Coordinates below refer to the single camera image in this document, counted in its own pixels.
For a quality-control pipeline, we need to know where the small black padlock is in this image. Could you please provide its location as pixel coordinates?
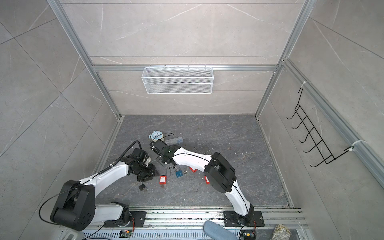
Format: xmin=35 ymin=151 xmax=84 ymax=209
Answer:
xmin=139 ymin=184 xmax=148 ymax=192

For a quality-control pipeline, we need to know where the red padlock long shackle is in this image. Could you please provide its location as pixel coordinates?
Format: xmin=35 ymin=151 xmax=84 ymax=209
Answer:
xmin=159 ymin=168 xmax=168 ymax=189

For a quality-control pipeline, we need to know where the blue padlock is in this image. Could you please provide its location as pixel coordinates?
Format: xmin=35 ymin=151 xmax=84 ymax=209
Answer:
xmin=175 ymin=167 xmax=183 ymax=178

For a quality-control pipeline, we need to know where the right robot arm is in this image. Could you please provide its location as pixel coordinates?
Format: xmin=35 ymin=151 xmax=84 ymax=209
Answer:
xmin=149 ymin=131 xmax=254 ymax=226

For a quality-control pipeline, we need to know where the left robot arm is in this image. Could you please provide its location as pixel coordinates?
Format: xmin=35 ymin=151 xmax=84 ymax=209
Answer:
xmin=47 ymin=147 xmax=156 ymax=232

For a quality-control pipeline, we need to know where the blue slipper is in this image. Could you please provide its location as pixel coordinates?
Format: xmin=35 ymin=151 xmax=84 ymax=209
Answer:
xmin=203 ymin=221 xmax=238 ymax=240

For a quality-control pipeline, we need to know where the patterned shoe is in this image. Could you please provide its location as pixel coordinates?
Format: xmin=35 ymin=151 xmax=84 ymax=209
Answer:
xmin=271 ymin=224 xmax=292 ymax=240

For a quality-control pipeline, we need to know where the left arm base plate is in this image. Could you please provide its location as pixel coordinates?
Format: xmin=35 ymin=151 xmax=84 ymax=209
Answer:
xmin=104 ymin=211 xmax=147 ymax=228

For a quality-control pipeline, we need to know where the aluminium rail front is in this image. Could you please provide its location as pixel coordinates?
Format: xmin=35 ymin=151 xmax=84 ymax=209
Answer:
xmin=131 ymin=206 xmax=309 ymax=230

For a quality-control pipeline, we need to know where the white wire basket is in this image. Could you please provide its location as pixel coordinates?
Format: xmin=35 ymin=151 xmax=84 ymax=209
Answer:
xmin=142 ymin=67 xmax=214 ymax=95

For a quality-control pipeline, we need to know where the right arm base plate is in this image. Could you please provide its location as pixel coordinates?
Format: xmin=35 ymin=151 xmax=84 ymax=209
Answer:
xmin=223 ymin=210 xmax=265 ymax=227

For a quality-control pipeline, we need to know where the black wire hook rack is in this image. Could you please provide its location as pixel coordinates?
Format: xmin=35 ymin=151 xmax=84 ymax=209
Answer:
xmin=286 ymin=88 xmax=355 ymax=168

